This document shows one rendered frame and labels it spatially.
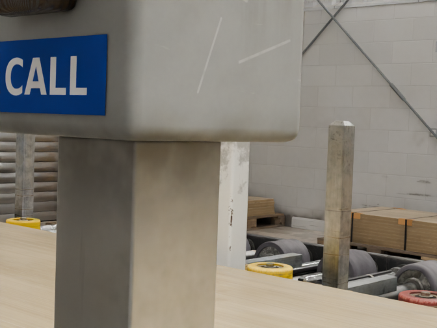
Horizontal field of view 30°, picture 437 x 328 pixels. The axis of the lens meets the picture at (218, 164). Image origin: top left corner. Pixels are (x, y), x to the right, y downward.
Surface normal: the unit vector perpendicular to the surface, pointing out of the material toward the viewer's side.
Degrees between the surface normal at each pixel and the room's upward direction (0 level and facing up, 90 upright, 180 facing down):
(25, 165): 90
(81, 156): 90
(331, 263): 90
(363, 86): 90
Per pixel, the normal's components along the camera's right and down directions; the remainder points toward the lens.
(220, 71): 0.74, 0.06
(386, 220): -0.70, 0.01
